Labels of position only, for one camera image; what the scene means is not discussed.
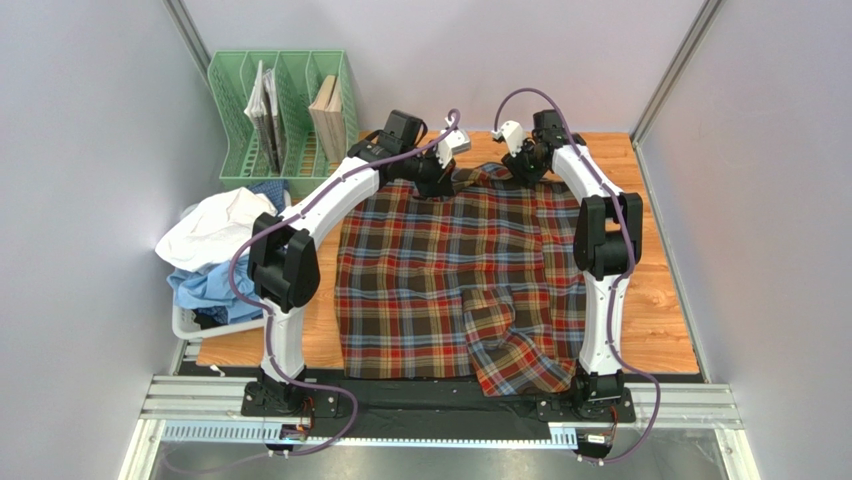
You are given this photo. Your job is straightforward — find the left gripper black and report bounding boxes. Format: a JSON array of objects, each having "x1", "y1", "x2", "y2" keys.
[{"x1": 399, "y1": 142, "x2": 455, "y2": 201}]

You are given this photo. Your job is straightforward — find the plaid long sleeve shirt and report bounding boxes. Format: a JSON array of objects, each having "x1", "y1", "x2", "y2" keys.
[{"x1": 335, "y1": 163, "x2": 586, "y2": 397}]

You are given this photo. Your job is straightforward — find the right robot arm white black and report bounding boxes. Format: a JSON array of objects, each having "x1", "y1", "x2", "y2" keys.
[{"x1": 492, "y1": 110, "x2": 643, "y2": 419}]

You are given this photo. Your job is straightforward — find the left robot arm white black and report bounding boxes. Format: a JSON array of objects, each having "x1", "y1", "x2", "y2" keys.
[{"x1": 234, "y1": 109, "x2": 470, "y2": 414}]

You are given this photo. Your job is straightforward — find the beige book in organizer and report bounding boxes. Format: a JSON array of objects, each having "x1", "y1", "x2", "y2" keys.
[{"x1": 308, "y1": 75, "x2": 347, "y2": 163}]

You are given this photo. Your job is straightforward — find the green plastic file organizer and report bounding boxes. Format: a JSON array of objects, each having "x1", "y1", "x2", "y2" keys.
[{"x1": 207, "y1": 50, "x2": 361, "y2": 199}]

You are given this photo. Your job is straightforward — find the dark blue patterned shirt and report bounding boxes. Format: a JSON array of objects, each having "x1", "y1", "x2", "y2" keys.
[{"x1": 247, "y1": 179, "x2": 289, "y2": 201}]

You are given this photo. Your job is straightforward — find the magazines in organizer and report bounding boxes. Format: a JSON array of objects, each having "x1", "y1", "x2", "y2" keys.
[{"x1": 244, "y1": 60, "x2": 286, "y2": 176}]

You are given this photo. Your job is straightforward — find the white shirt in basket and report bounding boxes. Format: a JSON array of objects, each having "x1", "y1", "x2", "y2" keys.
[{"x1": 154, "y1": 187, "x2": 277, "y2": 272}]

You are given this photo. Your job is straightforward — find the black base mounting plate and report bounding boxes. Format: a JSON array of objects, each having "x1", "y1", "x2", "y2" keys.
[{"x1": 225, "y1": 367, "x2": 637, "y2": 441}]

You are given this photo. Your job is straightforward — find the light blue shirt in basket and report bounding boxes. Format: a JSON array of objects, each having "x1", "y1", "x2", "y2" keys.
[{"x1": 166, "y1": 261, "x2": 262, "y2": 325}]

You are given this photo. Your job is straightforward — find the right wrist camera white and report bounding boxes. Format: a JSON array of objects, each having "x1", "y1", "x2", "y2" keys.
[{"x1": 491, "y1": 120, "x2": 527, "y2": 157}]

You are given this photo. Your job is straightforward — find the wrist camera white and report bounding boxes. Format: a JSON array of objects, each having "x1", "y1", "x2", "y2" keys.
[
  {"x1": 437, "y1": 128, "x2": 472, "y2": 168},
  {"x1": 491, "y1": 120, "x2": 527, "y2": 157}
]

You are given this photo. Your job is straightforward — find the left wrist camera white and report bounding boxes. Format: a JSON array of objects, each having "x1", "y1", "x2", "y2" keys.
[{"x1": 437, "y1": 128, "x2": 472, "y2": 168}]

